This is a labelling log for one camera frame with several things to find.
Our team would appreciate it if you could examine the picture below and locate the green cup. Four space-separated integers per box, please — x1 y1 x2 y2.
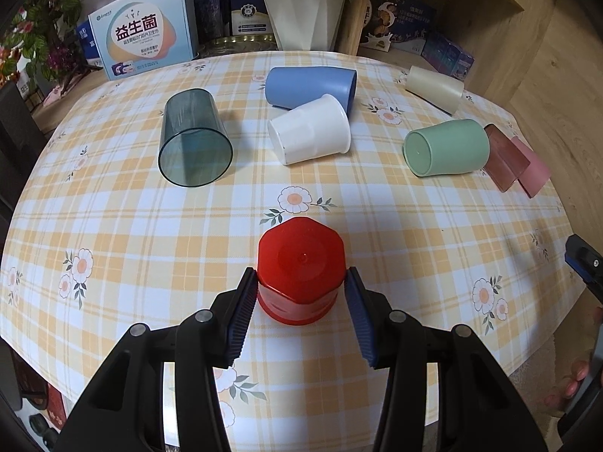
403 119 491 177

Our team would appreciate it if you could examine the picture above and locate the dark blue patterned box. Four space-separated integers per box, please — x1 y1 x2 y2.
193 0 225 44

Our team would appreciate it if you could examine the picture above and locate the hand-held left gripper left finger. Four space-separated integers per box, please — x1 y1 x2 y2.
54 267 259 452

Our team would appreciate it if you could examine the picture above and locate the white and blue printed box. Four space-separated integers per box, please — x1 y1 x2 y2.
89 0 199 81

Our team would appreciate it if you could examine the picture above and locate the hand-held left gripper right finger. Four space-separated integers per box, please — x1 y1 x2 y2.
344 266 549 452

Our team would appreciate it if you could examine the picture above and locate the blue cup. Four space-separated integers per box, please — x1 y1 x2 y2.
265 67 358 116

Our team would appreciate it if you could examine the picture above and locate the purple blue box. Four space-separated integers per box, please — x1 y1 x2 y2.
421 31 476 81

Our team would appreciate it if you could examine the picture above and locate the white flower pot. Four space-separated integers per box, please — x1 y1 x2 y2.
260 0 349 52

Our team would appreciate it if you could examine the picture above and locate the plaid floral tablecloth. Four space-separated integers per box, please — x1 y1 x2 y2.
0 52 587 452

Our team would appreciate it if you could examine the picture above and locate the person's right hand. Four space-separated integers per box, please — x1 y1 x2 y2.
544 359 592 409

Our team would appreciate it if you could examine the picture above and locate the cream cup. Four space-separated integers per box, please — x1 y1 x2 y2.
405 66 465 116

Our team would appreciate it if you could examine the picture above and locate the gold tray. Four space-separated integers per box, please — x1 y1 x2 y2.
197 34 280 58

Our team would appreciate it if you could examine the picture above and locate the dark chair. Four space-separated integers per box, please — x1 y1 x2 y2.
0 80 48 227

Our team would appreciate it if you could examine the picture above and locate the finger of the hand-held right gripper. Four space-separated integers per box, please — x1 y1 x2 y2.
564 233 603 303

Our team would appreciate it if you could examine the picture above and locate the white cup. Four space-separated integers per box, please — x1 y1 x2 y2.
268 94 352 166

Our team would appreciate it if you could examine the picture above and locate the pink artificial flower plant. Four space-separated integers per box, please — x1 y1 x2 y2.
0 0 114 91

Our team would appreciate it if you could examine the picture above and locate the transparent grey cup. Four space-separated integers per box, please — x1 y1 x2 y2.
158 89 234 190

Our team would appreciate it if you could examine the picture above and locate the dark blue box white label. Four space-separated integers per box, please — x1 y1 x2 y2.
229 0 277 41

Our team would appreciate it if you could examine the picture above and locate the red plastic cup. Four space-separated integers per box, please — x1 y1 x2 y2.
256 219 348 325

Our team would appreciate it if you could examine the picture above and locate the dark blue illustrated box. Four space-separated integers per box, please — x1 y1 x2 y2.
362 0 436 55

